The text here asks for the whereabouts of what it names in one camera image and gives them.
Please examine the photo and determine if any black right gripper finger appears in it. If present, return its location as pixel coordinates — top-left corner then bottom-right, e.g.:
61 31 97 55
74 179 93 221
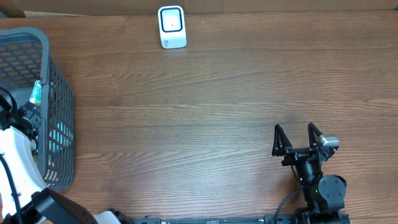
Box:
308 123 323 149
272 124 293 156

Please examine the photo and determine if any teal snack packet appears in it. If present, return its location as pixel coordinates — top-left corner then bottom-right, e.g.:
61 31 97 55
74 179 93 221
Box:
29 80 42 106

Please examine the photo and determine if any teal white small packet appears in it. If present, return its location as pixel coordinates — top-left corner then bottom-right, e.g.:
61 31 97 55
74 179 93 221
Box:
49 123 73 153

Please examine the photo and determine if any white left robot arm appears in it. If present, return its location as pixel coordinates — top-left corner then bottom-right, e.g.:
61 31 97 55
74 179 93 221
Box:
1 97 121 224

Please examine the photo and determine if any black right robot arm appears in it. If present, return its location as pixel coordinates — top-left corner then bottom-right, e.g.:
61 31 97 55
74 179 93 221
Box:
267 123 351 224

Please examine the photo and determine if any white barcode scanner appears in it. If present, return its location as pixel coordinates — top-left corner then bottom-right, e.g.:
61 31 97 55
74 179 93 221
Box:
157 5 187 49

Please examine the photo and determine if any grey plastic mesh basket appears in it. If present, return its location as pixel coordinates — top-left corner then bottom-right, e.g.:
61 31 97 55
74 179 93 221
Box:
1 27 75 192

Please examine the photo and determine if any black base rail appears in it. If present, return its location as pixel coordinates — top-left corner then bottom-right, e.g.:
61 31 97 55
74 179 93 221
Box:
132 213 299 224

